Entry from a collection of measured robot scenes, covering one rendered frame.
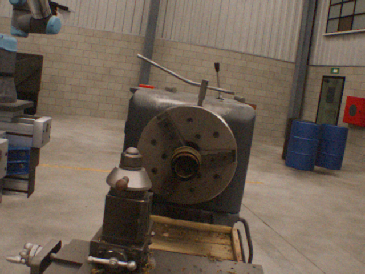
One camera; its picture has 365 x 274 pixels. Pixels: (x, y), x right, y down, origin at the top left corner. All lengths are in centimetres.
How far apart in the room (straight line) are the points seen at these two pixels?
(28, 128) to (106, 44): 996
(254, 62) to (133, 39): 370
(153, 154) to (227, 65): 1081
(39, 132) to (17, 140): 8
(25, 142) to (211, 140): 61
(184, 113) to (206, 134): 9
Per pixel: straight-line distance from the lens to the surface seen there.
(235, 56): 1210
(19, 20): 171
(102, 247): 70
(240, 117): 139
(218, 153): 120
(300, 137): 764
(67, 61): 1124
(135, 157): 67
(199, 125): 123
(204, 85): 126
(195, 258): 80
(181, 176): 111
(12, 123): 138
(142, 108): 140
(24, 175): 140
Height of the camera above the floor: 131
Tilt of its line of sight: 8 degrees down
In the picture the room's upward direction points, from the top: 8 degrees clockwise
